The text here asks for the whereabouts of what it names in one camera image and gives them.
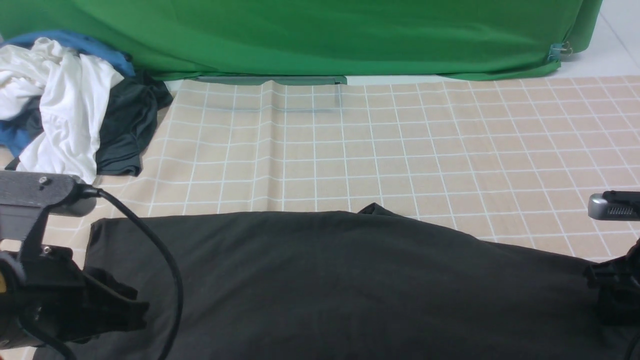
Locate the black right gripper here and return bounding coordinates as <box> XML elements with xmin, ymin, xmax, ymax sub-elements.
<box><xmin>583</xmin><ymin>240</ymin><xmax>640</xmax><ymax>326</ymax></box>

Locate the beige checkered tablecloth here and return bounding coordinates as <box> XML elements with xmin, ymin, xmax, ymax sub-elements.
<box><xmin>0</xmin><ymin>75</ymin><xmax>640</xmax><ymax>360</ymax></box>

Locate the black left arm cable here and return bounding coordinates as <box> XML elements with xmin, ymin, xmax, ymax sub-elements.
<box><xmin>20</xmin><ymin>186</ymin><xmax>184</xmax><ymax>360</ymax></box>

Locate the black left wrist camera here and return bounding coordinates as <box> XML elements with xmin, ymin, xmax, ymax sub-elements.
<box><xmin>0</xmin><ymin>170</ymin><xmax>97</xmax><ymax>262</ymax></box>

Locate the dark gray long-sleeve top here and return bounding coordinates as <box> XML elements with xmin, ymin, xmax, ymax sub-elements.
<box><xmin>32</xmin><ymin>202</ymin><xmax>640</xmax><ymax>360</ymax></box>

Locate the dark teal crumpled garment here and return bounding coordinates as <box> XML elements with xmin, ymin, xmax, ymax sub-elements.
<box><xmin>1</xmin><ymin>70</ymin><xmax>173</xmax><ymax>177</ymax></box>

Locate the green backdrop cloth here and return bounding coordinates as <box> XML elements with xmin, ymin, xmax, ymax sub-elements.
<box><xmin>0</xmin><ymin>0</ymin><xmax>602</xmax><ymax>81</ymax></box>

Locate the white crumpled shirt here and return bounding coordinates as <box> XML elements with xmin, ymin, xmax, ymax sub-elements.
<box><xmin>1</xmin><ymin>38</ymin><xmax>124</xmax><ymax>184</ymax></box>

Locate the blue binder clip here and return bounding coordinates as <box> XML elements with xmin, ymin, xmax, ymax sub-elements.
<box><xmin>546</xmin><ymin>41</ymin><xmax>574</xmax><ymax>63</ymax></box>

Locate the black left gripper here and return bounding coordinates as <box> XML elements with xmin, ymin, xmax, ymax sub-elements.
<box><xmin>1</xmin><ymin>246</ymin><xmax>150</xmax><ymax>350</ymax></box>

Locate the blue crumpled garment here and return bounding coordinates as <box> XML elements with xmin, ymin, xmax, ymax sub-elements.
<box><xmin>1</xmin><ymin>29</ymin><xmax>135</xmax><ymax>157</ymax></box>

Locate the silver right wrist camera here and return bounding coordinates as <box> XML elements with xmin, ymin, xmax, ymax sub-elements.
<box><xmin>587</xmin><ymin>190</ymin><xmax>640</xmax><ymax>222</ymax></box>

